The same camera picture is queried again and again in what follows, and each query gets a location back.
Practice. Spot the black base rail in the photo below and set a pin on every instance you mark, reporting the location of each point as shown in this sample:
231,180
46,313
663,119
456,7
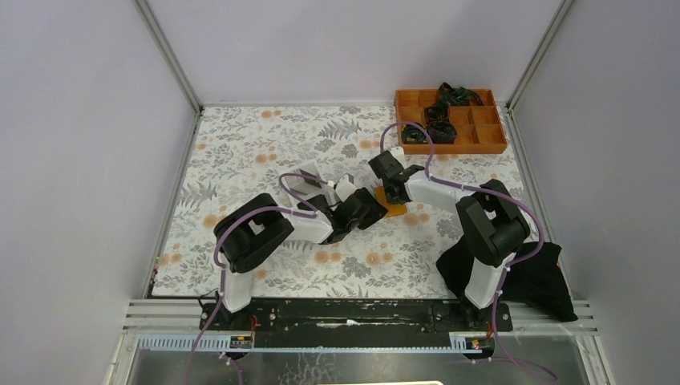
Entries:
301,323

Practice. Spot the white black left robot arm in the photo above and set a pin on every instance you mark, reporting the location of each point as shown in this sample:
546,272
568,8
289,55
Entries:
248,236

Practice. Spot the black cloth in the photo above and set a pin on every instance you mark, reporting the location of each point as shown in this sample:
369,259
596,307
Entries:
537,282

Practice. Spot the orange wooden divided tray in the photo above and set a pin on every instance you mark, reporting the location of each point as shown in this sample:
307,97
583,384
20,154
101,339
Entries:
478,125

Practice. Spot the blue yellow rolled tie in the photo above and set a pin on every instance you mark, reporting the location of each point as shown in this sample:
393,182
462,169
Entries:
414,134

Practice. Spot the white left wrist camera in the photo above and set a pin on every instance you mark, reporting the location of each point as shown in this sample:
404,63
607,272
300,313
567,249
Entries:
345,187

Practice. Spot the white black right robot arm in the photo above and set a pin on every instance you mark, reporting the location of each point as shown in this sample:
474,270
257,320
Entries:
493,226

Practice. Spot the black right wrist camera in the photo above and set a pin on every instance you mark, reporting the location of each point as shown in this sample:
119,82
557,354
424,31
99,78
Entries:
388,163

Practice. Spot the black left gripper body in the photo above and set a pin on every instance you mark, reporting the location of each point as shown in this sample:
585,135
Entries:
369,218

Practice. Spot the white card box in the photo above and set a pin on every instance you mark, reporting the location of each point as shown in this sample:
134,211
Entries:
306,182

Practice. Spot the dark brown rolled tie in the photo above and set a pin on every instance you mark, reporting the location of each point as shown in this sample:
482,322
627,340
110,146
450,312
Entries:
442,132

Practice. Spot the yellow leather card holder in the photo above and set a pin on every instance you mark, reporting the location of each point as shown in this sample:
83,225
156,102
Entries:
393,210

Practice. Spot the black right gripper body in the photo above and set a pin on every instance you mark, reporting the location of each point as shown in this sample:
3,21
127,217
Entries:
395,201

